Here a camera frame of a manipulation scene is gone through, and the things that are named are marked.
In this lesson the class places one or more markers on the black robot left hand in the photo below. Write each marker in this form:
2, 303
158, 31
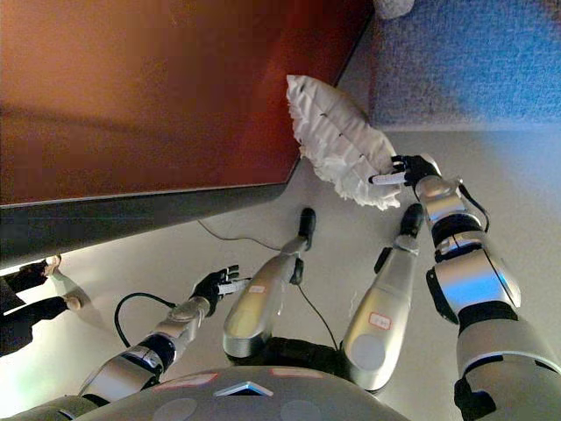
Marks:
210, 287

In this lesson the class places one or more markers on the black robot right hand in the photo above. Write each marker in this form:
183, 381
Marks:
418, 169

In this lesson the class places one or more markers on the white fringed pillow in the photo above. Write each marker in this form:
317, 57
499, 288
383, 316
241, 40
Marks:
342, 140

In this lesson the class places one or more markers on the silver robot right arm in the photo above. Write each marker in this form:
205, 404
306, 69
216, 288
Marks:
477, 285

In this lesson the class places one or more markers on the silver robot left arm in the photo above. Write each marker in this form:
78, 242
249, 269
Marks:
175, 320

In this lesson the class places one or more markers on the silver robot left leg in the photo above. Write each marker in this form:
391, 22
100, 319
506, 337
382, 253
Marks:
258, 302

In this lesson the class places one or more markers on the silver robot leg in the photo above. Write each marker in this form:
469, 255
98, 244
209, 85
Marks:
258, 302
385, 307

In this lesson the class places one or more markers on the grey fabric armchair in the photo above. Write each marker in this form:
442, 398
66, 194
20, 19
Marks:
464, 66

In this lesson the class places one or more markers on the grey robot torso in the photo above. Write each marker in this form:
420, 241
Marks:
245, 403

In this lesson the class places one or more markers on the silver robot right leg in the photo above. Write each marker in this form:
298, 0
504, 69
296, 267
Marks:
385, 307

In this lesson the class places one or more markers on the person in black clothes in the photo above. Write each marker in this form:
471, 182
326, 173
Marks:
26, 311

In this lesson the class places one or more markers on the wooden table with dark edge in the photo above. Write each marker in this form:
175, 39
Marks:
153, 109

